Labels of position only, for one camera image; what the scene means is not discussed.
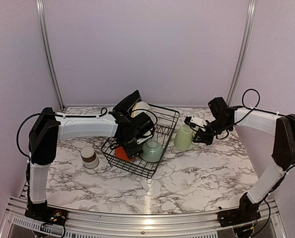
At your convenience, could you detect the light green ceramic bowl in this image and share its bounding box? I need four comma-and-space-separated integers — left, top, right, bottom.
141, 139, 163, 163

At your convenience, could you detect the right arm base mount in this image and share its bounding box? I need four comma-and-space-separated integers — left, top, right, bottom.
218, 193, 261, 227

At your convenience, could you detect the brown grey metal-lined cup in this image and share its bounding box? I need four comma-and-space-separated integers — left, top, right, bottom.
80, 147, 99, 169

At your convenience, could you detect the aluminium frame rail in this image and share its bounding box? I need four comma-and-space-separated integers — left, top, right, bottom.
0, 197, 287, 238

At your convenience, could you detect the white square floral plate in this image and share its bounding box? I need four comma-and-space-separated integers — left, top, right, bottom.
112, 90, 142, 117

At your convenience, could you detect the light green mug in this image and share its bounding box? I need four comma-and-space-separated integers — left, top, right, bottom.
174, 124, 194, 151

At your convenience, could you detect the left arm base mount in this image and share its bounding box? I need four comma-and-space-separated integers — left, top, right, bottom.
25, 200, 68, 226

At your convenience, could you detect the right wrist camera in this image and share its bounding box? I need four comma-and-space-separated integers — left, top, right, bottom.
184, 116, 208, 128

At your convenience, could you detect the black wire dish rack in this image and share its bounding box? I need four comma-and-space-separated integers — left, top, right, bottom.
101, 105, 179, 179

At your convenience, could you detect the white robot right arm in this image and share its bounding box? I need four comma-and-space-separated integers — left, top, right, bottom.
184, 106, 295, 222

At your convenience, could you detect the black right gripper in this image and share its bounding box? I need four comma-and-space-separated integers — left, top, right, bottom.
193, 118, 231, 145

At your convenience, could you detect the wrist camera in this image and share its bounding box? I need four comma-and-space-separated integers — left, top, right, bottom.
184, 116, 208, 128
133, 110, 157, 138

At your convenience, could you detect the white ceramic bowl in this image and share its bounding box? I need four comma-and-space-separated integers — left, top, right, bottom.
115, 146, 136, 162

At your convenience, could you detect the round brown rim floral plate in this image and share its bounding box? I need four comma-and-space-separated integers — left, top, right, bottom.
131, 101, 152, 118

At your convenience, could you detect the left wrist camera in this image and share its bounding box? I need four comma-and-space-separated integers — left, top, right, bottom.
133, 110, 157, 138

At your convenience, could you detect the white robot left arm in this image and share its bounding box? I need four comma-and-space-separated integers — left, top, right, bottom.
27, 108, 152, 221

